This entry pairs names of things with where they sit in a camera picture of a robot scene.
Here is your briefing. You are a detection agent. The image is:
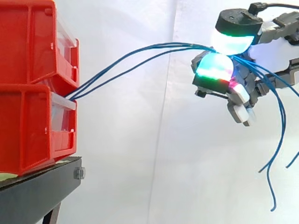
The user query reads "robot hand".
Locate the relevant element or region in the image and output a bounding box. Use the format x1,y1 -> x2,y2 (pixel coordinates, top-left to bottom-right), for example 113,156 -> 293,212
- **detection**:
191,7 -> 299,127

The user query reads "blue cable bundle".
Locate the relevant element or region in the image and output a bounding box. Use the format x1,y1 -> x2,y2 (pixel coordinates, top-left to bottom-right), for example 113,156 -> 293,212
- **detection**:
63,42 -> 299,212

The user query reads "red plastic bin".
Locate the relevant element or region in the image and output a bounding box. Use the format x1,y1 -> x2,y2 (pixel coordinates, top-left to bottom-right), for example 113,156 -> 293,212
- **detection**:
0,83 -> 78,177
0,0 -> 80,89

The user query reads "black stand with green tape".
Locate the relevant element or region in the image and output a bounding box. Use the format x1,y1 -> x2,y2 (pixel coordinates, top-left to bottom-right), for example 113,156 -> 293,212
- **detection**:
0,155 -> 86,224

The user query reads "thin black cable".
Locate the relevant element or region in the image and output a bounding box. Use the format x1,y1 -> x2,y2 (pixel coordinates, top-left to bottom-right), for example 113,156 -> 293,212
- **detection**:
248,2 -> 299,13

